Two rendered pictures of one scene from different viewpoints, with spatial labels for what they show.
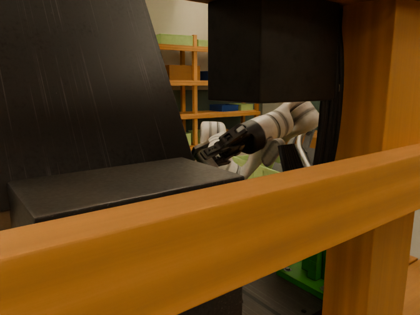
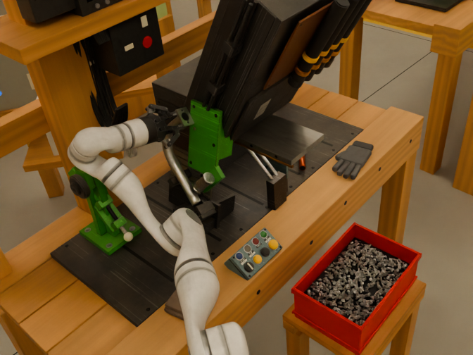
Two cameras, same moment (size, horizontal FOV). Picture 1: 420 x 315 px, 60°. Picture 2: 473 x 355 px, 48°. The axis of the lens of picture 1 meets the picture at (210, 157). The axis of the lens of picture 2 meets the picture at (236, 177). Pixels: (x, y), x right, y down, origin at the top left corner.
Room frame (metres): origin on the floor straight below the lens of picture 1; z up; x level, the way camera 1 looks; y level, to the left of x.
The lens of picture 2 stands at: (2.08, -0.02, 2.03)
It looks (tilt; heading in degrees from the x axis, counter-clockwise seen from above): 39 degrees down; 172
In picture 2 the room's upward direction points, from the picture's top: 6 degrees counter-clockwise
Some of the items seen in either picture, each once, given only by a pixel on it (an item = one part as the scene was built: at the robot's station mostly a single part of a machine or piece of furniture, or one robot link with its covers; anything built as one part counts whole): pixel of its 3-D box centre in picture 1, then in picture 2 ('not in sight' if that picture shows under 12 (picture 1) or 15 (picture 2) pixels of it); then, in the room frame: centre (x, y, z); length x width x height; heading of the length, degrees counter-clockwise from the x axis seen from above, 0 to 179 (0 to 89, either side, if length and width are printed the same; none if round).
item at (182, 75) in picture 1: (189, 97); not in sight; (6.77, 0.38, 1.12); 3.01 x 0.54 x 2.23; 124
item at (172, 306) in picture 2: not in sight; (186, 304); (1.18, -0.07, 0.91); 0.10 x 0.08 x 0.03; 47
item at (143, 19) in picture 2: (271, 52); (124, 36); (0.60, -0.10, 1.42); 0.17 x 0.12 x 0.15; 127
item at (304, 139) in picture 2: not in sight; (256, 129); (0.73, 0.24, 1.11); 0.39 x 0.16 x 0.03; 37
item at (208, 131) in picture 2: not in sight; (211, 134); (0.79, 0.09, 1.17); 0.13 x 0.12 x 0.20; 127
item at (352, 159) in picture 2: not in sight; (350, 158); (0.71, 0.56, 0.91); 0.20 x 0.11 x 0.03; 136
